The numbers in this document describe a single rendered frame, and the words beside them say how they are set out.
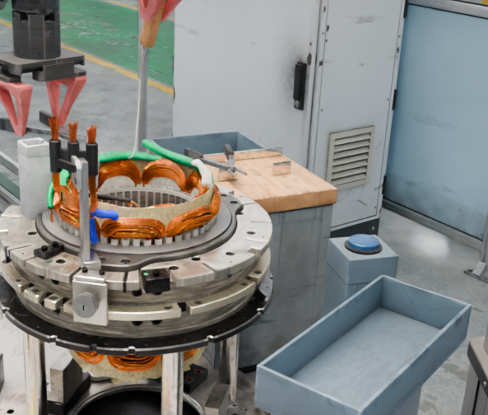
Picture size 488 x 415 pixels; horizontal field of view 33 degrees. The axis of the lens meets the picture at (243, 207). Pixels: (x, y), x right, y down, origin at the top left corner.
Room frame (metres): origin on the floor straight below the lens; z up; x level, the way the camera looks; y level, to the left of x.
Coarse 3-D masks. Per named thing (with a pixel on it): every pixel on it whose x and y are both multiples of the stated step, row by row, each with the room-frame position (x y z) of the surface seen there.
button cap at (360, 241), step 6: (360, 234) 1.00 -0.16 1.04; (348, 240) 0.98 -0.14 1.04; (354, 240) 0.97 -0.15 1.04; (360, 240) 0.97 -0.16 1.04; (366, 240) 0.97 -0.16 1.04; (372, 240) 0.97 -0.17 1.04; (378, 240) 0.98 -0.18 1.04; (354, 246) 0.96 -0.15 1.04; (360, 246) 0.96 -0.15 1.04; (366, 246) 0.96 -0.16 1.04; (372, 246) 0.96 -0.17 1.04; (378, 246) 0.97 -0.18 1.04
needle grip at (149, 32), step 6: (150, 0) 0.87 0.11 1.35; (162, 6) 0.87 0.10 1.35; (162, 12) 0.87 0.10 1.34; (156, 18) 0.87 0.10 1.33; (144, 24) 0.87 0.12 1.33; (150, 24) 0.87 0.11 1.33; (156, 24) 0.87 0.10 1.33; (144, 30) 0.87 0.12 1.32; (150, 30) 0.87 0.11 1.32; (156, 30) 0.88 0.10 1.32; (144, 36) 0.87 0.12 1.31; (150, 36) 0.87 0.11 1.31; (144, 42) 0.88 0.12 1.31; (150, 42) 0.88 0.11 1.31
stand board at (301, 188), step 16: (256, 160) 1.22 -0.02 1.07; (272, 160) 1.22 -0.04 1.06; (288, 160) 1.23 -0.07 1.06; (240, 176) 1.14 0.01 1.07; (256, 176) 1.14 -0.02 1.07; (272, 176) 1.15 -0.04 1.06; (288, 176) 1.15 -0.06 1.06; (304, 176) 1.15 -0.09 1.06; (240, 192) 1.07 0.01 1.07; (256, 192) 1.08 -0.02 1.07; (272, 192) 1.08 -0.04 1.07; (288, 192) 1.08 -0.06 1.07; (304, 192) 1.09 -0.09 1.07; (320, 192) 1.10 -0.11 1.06; (336, 192) 1.11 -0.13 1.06; (272, 208) 1.06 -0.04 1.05; (288, 208) 1.07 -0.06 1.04
